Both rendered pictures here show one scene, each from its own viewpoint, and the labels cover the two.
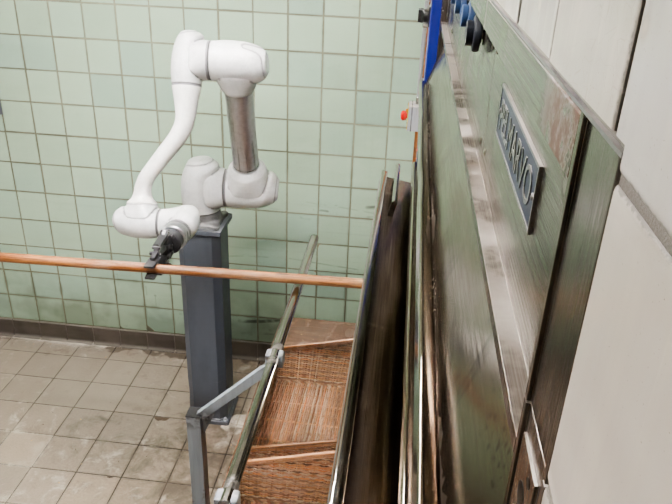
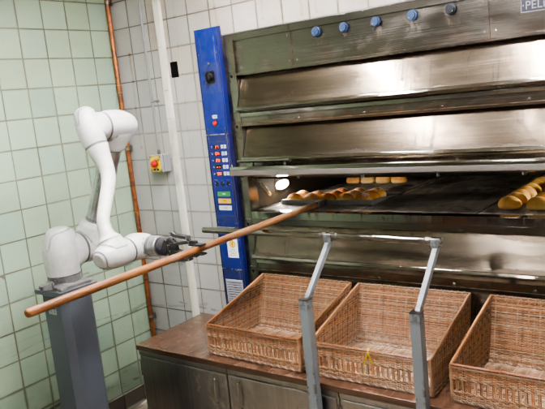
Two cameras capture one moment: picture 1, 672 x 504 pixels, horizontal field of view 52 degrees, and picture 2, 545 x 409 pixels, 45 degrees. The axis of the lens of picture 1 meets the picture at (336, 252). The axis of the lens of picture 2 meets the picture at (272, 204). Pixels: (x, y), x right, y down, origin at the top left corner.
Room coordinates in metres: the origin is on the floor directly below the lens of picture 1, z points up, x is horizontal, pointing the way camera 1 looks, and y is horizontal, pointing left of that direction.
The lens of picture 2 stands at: (0.21, 2.57, 1.76)
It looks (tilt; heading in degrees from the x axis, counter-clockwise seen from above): 9 degrees down; 302
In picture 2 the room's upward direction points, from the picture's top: 6 degrees counter-clockwise
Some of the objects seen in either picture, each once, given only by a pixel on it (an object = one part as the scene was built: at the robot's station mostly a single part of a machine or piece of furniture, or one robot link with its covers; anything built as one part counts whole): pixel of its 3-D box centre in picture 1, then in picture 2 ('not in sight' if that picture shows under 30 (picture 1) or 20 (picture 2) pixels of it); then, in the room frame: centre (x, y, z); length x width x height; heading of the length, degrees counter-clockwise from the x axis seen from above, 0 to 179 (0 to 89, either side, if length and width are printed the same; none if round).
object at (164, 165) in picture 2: (416, 116); (160, 162); (2.71, -0.30, 1.46); 0.10 x 0.07 x 0.10; 175
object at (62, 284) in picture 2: (197, 214); (61, 280); (2.63, 0.58, 1.03); 0.22 x 0.18 x 0.06; 85
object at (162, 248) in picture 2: (168, 245); (169, 247); (1.99, 0.54, 1.20); 0.09 x 0.07 x 0.08; 176
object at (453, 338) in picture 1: (450, 148); (398, 75); (1.21, -0.20, 1.80); 1.79 x 0.11 x 0.19; 175
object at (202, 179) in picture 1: (203, 183); (62, 250); (2.63, 0.55, 1.17); 0.18 x 0.16 x 0.22; 90
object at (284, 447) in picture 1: (325, 404); (280, 317); (1.81, 0.01, 0.72); 0.56 x 0.49 x 0.28; 173
